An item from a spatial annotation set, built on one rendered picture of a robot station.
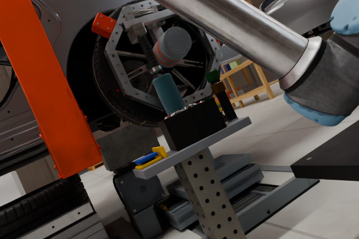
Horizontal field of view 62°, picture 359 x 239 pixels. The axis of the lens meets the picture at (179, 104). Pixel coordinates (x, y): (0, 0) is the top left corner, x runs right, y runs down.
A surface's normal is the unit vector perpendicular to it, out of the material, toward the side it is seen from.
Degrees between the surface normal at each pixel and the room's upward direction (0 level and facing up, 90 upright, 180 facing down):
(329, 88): 107
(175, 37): 90
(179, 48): 90
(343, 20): 39
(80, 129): 90
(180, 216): 90
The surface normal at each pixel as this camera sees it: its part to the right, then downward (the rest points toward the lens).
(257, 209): 0.33, -0.18
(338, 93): -0.22, 0.36
